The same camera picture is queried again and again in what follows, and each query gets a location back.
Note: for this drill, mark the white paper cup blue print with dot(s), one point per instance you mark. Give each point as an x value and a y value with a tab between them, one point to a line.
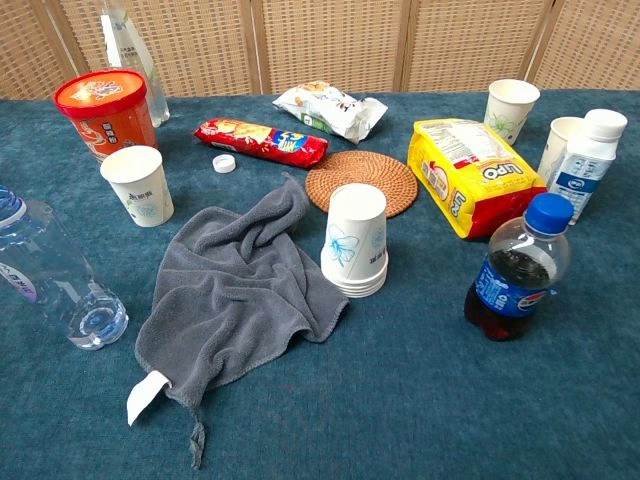
142	190

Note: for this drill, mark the paper cup green flower print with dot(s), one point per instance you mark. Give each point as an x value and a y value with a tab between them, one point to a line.
510	112

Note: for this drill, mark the Pepsi cola bottle blue cap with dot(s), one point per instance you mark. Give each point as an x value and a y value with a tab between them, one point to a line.
520	270

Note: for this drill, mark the white snack bag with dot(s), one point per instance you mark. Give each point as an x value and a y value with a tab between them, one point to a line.
335	110

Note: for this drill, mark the orange instant noodle tub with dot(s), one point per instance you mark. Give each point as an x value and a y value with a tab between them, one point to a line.
112	120

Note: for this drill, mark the red cracker pack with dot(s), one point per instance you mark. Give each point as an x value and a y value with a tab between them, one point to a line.
260	141

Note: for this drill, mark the wicker folding screen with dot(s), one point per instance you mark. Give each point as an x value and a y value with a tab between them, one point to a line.
325	45

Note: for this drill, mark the plain white paper cup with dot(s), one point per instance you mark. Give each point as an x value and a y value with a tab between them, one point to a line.
557	145

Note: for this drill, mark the small clear plastic bottle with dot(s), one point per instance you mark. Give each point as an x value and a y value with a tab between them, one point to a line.
50	260

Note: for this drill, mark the white bottle cap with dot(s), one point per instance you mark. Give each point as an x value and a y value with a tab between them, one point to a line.
223	163

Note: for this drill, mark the grey microfibre towel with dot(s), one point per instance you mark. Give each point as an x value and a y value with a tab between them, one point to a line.
235	290

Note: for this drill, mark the yellow Lipo biscuit bag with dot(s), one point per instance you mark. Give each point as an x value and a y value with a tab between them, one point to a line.
470	170

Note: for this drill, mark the round woven rattan coaster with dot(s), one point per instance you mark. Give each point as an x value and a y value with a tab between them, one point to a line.
365	172

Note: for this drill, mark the tall clear bottle black cap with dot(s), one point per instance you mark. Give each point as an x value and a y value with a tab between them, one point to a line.
150	85

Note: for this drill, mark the white milk bottle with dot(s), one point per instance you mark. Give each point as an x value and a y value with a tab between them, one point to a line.
585	160

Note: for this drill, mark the teal tablecloth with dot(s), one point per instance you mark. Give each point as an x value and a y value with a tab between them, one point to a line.
400	400

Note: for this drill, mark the stack of inverted paper cups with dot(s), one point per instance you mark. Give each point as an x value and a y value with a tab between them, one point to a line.
356	240

